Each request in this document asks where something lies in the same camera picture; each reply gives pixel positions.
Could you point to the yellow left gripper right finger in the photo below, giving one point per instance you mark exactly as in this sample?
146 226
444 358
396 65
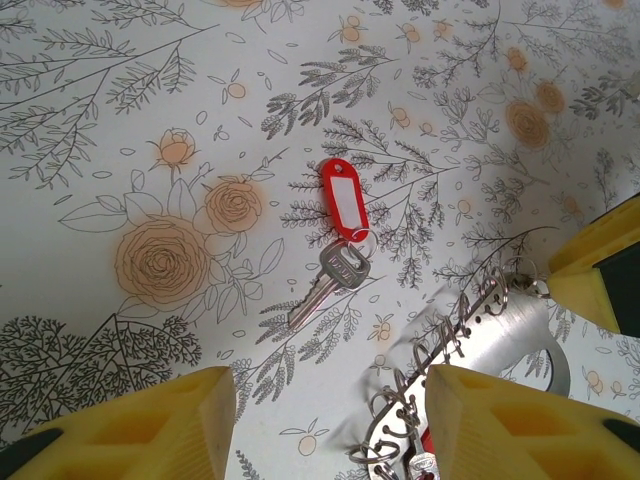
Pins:
525 435

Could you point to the floral patterned table cover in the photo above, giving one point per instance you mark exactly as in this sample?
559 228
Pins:
100 150

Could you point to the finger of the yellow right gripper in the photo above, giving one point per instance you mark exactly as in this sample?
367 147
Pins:
585 270

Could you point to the red plastic key tag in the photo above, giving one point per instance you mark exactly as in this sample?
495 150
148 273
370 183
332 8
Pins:
427 442
345 200

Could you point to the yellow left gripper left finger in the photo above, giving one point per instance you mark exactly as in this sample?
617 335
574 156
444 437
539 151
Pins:
125 435

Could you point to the silver key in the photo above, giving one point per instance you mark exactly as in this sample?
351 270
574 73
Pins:
422 465
340 267

